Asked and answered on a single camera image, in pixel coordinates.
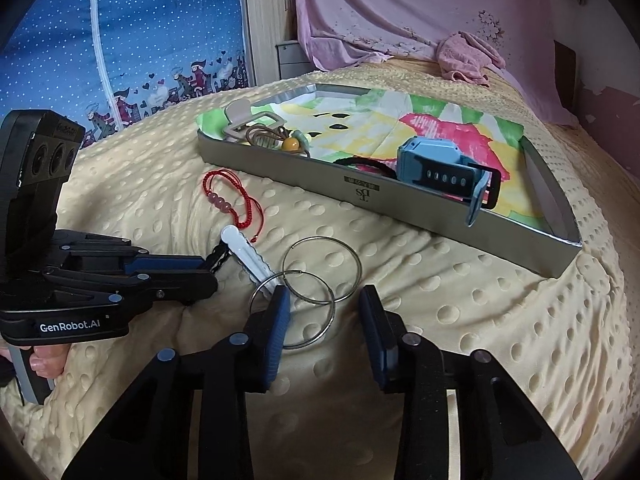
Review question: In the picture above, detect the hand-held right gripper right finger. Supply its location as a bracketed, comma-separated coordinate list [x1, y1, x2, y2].
[357, 284, 586, 480]

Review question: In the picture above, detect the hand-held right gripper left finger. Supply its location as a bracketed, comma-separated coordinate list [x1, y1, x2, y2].
[60, 285, 292, 480]

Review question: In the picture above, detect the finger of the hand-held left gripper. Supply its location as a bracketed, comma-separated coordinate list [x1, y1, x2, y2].
[45, 268, 220, 312]
[46, 229, 219, 277]

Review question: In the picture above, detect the large silver hoop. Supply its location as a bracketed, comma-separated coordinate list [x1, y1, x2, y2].
[282, 236, 362, 304]
[248, 270, 336, 349]

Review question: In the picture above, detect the white hair clip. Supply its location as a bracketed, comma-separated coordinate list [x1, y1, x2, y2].
[210, 225, 277, 294]

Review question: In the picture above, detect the red string bracelet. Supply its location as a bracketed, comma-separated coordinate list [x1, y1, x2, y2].
[202, 170, 265, 231]

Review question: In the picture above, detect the cardboard box with colourful lining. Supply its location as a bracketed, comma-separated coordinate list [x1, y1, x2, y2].
[196, 82, 584, 280]

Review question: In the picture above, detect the beige hair claw clip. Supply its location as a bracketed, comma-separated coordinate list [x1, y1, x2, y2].
[222, 101, 286, 144]

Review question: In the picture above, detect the black hair tie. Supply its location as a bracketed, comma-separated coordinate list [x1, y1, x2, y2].
[332, 156, 401, 181]

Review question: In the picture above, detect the brown cord bracelet with beads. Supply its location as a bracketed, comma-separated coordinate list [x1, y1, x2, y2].
[245, 125, 314, 159]

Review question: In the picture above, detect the blue smartwatch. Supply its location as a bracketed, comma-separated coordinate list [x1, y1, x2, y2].
[396, 136, 503, 227]

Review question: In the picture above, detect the person's left hand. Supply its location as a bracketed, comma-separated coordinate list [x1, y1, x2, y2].
[0, 344, 69, 381]

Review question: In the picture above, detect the grey drawer unit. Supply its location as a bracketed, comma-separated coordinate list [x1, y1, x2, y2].
[275, 39, 321, 81]

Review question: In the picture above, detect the blue dotted fabric wardrobe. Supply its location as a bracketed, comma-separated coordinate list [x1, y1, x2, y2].
[0, 0, 251, 149]

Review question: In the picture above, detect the wooden cabinet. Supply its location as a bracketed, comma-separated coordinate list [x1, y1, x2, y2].
[235, 0, 301, 86]

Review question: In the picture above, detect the pink towel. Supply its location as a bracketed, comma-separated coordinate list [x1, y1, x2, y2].
[436, 31, 507, 87]

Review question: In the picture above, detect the dark wooden board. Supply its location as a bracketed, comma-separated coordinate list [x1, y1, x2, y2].
[552, 40, 581, 114]

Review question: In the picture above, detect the pink bed sheet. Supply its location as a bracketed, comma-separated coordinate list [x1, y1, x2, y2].
[292, 0, 581, 126]

